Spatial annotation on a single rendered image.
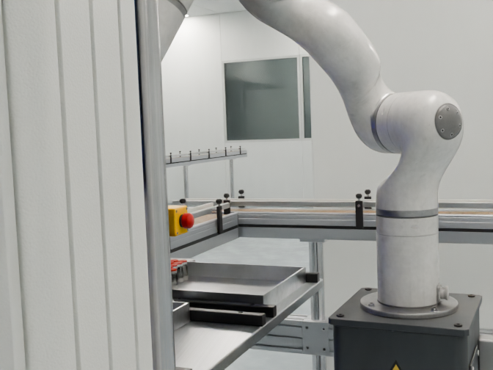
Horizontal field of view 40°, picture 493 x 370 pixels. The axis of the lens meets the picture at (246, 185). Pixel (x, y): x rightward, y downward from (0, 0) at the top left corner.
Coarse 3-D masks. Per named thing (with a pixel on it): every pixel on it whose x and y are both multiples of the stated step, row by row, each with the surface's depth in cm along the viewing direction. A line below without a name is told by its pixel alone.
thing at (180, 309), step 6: (174, 306) 123; (180, 306) 119; (186, 306) 121; (174, 312) 117; (180, 312) 119; (186, 312) 121; (174, 318) 117; (180, 318) 119; (186, 318) 121; (174, 324) 117; (180, 324) 119; (174, 330) 117
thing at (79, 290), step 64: (0, 0) 39; (64, 0) 43; (128, 0) 52; (0, 64) 39; (64, 64) 43; (128, 64) 52; (0, 128) 39; (64, 128) 43; (128, 128) 52; (0, 192) 39; (64, 192) 42; (128, 192) 52; (0, 256) 40; (64, 256) 42; (128, 256) 52; (0, 320) 40; (64, 320) 42; (128, 320) 51
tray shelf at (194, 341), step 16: (304, 288) 144; (320, 288) 150; (288, 304) 132; (272, 320) 122; (176, 336) 114; (192, 336) 113; (208, 336) 113; (224, 336) 113; (240, 336) 112; (256, 336) 115; (176, 352) 105; (192, 352) 105; (208, 352) 105; (224, 352) 104; (240, 352) 108; (192, 368) 98; (208, 368) 98; (224, 368) 102
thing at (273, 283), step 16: (192, 272) 160; (208, 272) 158; (224, 272) 156; (240, 272) 155; (256, 272) 153; (272, 272) 152; (288, 272) 150; (304, 272) 148; (192, 288) 147; (208, 288) 147; (224, 288) 146; (240, 288) 145; (256, 288) 145; (272, 288) 130; (288, 288) 138; (272, 304) 130
